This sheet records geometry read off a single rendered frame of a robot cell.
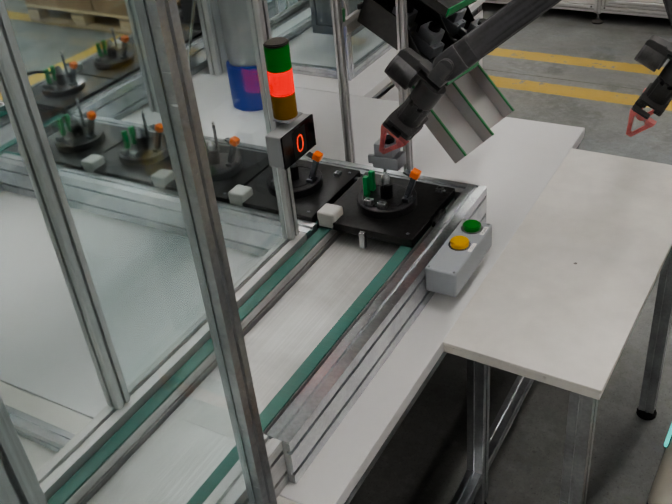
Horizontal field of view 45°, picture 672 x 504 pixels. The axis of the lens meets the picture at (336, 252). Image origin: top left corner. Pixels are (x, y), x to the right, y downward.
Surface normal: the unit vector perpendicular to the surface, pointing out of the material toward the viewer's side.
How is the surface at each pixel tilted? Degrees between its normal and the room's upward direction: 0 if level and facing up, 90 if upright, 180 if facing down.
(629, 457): 0
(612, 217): 0
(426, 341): 0
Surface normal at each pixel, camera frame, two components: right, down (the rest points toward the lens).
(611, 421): -0.09, -0.82
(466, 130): 0.48, -0.37
